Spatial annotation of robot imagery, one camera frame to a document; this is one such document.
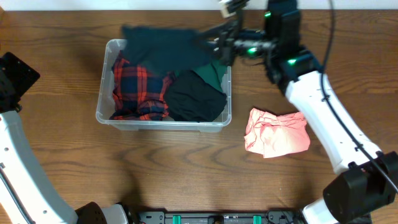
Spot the green garment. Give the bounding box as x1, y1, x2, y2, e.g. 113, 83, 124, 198
174, 60, 228, 93

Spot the dark navy garment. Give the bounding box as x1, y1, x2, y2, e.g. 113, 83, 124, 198
121, 26, 216, 76

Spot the black cloth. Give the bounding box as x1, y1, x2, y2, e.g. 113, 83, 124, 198
164, 70, 227, 122

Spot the red navy plaid shirt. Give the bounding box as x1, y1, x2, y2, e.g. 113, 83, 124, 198
110, 50, 175, 121

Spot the pink garment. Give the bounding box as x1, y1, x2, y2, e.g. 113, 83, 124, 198
244, 108, 310, 159

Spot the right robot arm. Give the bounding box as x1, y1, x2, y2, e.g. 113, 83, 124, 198
201, 0, 397, 223

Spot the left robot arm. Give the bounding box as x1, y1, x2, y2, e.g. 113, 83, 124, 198
1, 52, 132, 224

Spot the clear plastic storage bin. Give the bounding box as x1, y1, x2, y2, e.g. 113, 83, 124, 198
96, 39, 232, 133

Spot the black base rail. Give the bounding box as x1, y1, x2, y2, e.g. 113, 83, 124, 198
138, 210, 306, 224

